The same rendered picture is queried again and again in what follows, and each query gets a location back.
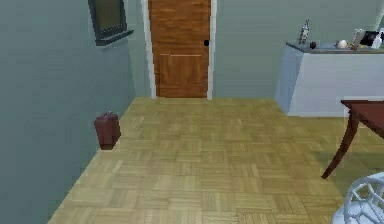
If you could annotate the white kitchen counter cabinet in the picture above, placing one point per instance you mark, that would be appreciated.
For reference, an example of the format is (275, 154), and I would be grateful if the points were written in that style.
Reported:
(333, 83)

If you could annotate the brown wooden room door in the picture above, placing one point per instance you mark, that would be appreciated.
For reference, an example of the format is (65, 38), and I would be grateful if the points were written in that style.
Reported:
(180, 50)

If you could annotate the black round door knob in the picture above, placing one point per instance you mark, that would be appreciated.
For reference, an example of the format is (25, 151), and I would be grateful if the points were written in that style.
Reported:
(206, 43)

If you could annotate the dark red waste bin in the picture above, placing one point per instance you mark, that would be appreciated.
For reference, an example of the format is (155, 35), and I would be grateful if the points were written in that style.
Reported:
(107, 131)

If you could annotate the dark framed window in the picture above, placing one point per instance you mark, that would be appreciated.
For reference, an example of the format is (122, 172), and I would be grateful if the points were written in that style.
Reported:
(108, 18)

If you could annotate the small dark round object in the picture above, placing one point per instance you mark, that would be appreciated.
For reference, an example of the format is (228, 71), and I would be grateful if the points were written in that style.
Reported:
(313, 45)

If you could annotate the white round object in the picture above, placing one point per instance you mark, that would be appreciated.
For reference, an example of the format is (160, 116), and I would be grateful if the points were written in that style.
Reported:
(342, 44)

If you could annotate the dark brown wooden table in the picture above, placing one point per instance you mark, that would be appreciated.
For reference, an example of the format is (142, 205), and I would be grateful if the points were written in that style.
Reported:
(363, 120)

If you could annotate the black box appliance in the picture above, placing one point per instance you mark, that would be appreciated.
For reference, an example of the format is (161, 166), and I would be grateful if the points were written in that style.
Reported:
(368, 38)

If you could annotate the white bottle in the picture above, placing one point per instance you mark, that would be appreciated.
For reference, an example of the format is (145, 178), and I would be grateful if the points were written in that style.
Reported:
(378, 40)

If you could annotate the pale upright frame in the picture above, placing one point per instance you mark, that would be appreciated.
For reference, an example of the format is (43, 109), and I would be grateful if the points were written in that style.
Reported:
(357, 38)

